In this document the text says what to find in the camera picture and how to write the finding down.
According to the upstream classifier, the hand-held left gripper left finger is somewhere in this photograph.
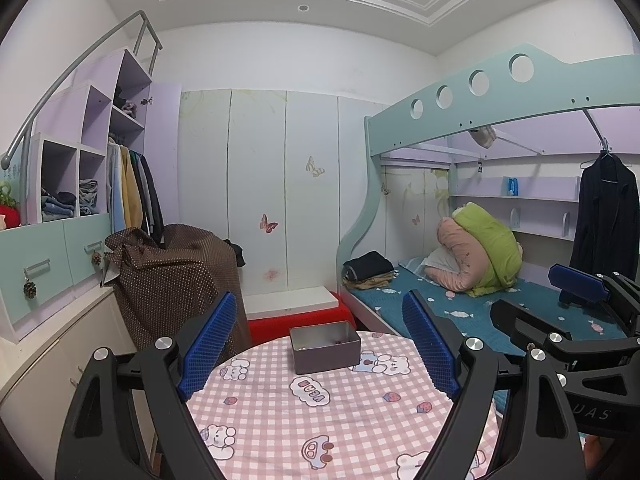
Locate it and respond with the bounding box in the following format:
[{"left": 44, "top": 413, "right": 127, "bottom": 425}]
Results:
[{"left": 55, "top": 291, "right": 238, "bottom": 480}]

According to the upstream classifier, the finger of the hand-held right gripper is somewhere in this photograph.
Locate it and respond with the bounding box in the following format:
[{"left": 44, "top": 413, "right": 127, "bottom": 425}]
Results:
[
  {"left": 489, "top": 299, "right": 640, "bottom": 373},
  {"left": 547, "top": 263, "right": 640, "bottom": 336}
]

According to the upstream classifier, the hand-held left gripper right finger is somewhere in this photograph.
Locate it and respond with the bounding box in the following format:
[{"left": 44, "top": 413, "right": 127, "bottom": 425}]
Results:
[{"left": 402, "top": 289, "right": 588, "bottom": 480}]

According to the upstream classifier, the grey metal tin box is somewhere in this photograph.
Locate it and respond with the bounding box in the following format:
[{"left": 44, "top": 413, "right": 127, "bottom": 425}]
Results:
[{"left": 289, "top": 322, "right": 362, "bottom": 376}]

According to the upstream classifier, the red stool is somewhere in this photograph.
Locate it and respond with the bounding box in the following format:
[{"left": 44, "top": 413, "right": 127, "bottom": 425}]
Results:
[{"left": 248, "top": 305, "right": 356, "bottom": 346}]

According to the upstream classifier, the pink quilt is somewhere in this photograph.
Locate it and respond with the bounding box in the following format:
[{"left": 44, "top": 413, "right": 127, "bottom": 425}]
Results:
[{"left": 425, "top": 217, "right": 496, "bottom": 297}]

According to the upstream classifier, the brown dotted fabric bag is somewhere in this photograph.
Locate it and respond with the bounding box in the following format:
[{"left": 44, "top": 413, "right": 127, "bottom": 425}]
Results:
[{"left": 104, "top": 223, "right": 251, "bottom": 356}]

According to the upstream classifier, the black hanging coat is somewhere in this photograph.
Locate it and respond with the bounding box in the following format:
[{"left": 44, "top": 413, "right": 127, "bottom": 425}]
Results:
[{"left": 570, "top": 152, "right": 640, "bottom": 281}]

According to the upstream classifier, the white pillow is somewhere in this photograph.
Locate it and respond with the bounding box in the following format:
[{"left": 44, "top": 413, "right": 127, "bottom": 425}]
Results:
[{"left": 424, "top": 246, "right": 463, "bottom": 275}]

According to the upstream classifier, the green quilt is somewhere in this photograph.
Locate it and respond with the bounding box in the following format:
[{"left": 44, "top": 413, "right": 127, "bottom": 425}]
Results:
[{"left": 452, "top": 203, "right": 523, "bottom": 291}]

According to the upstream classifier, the white board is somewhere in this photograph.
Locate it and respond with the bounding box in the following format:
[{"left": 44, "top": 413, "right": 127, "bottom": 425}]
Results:
[{"left": 245, "top": 287, "right": 340, "bottom": 320}]

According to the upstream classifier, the black garment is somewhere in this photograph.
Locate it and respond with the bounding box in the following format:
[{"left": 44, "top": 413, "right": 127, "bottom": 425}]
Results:
[{"left": 225, "top": 239, "right": 247, "bottom": 268}]

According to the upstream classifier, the stack of folded dark clothes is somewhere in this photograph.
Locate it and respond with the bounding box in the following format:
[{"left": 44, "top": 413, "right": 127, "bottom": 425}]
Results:
[{"left": 342, "top": 251, "right": 398, "bottom": 291}]

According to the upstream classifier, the pink checked cartoon tablecloth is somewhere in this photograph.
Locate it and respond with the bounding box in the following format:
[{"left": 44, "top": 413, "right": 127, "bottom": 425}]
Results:
[{"left": 186, "top": 331, "right": 501, "bottom": 480}]

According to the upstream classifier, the white clothes hanger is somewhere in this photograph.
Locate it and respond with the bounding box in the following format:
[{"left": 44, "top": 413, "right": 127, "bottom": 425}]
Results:
[{"left": 580, "top": 137, "right": 623, "bottom": 183}]

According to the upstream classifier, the beige cabinet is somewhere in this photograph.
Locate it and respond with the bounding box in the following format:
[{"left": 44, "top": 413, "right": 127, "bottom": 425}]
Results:
[{"left": 0, "top": 285, "right": 161, "bottom": 461}]

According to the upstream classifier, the row of hanging clothes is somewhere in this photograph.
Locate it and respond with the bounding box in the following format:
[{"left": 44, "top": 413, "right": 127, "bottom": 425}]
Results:
[{"left": 106, "top": 132, "right": 166, "bottom": 246}]

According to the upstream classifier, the grey cloth bundle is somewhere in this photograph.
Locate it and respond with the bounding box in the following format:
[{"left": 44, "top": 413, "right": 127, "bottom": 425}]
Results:
[{"left": 467, "top": 126, "right": 498, "bottom": 148}]

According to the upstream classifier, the teal drawer cabinet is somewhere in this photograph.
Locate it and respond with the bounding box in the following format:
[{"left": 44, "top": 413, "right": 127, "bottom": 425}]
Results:
[{"left": 0, "top": 210, "right": 118, "bottom": 343}]

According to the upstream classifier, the white butterfly wardrobe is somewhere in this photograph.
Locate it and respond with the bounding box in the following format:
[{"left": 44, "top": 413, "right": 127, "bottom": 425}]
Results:
[{"left": 177, "top": 89, "right": 386, "bottom": 306}]

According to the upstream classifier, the teal bunk bed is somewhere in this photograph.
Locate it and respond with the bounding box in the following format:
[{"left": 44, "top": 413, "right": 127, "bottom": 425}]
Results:
[{"left": 337, "top": 42, "right": 640, "bottom": 341}]

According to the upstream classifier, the red plush toy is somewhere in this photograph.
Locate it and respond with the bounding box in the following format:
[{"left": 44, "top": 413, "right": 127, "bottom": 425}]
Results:
[{"left": 0, "top": 182, "right": 22, "bottom": 231}]

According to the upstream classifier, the purple cubby shelf unit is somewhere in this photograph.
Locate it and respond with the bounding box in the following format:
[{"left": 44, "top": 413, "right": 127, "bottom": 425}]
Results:
[{"left": 27, "top": 50, "right": 181, "bottom": 226}]

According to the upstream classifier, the grey metal handrail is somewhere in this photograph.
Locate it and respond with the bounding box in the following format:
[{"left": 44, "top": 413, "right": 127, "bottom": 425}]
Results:
[{"left": 0, "top": 10, "right": 163, "bottom": 170}]

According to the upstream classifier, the purple wall shelf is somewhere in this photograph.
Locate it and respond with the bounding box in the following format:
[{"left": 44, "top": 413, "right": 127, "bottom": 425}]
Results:
[{"left": 449, "top": 175, "right": 583, "bottom": 243}]

